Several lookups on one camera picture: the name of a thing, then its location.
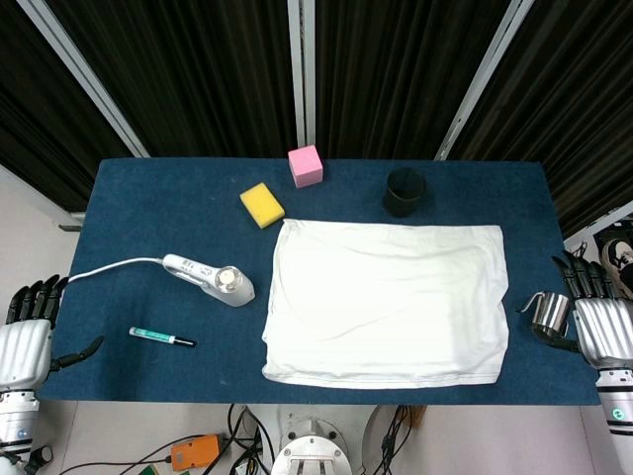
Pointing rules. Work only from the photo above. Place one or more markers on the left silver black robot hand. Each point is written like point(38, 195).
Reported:
point(25, 346)

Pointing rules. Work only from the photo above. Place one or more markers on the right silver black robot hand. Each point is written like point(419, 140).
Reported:
point(605, 331)

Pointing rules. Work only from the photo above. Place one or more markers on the white handheld steam iron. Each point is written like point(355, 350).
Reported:
point(227, 288)

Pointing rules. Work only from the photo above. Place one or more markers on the white shirt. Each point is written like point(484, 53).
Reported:
point(386, 307)

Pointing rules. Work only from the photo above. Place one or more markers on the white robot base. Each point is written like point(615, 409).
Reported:
point(311, 445)

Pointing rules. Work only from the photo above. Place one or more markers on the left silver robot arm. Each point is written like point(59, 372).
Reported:
point(17, 420)

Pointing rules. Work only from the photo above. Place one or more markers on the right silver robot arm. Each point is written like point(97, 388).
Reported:
point(618, 410)

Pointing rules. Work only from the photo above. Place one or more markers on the shiny steel cup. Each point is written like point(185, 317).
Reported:
point(551, 314)

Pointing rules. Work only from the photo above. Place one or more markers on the black white sneaker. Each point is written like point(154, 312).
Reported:
point(615, 262)

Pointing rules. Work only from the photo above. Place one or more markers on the black marker pen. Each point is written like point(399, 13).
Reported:
point(153, 335)

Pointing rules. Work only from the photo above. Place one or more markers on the blue carpeted table surface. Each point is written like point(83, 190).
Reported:
point(163, 208)

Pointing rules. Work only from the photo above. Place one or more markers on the orange box device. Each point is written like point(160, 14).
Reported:
point(195, 452)

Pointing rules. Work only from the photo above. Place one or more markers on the black mesh pen holder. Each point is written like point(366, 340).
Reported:
point(403, 200)

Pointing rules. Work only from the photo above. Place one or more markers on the yellow sponge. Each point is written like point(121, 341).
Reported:
point(262, 205)

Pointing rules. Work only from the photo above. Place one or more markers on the black curtain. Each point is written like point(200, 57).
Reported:
point(198, 74)

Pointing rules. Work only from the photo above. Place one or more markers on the pink foam cube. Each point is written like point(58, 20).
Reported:
point(305, 165)

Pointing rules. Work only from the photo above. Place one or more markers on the grey metal bracket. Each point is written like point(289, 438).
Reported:
point(70, 222)

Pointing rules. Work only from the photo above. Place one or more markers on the aluminium frame post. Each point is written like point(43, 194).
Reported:
point(487, 74)
point(84, 69)
point(301, 74)

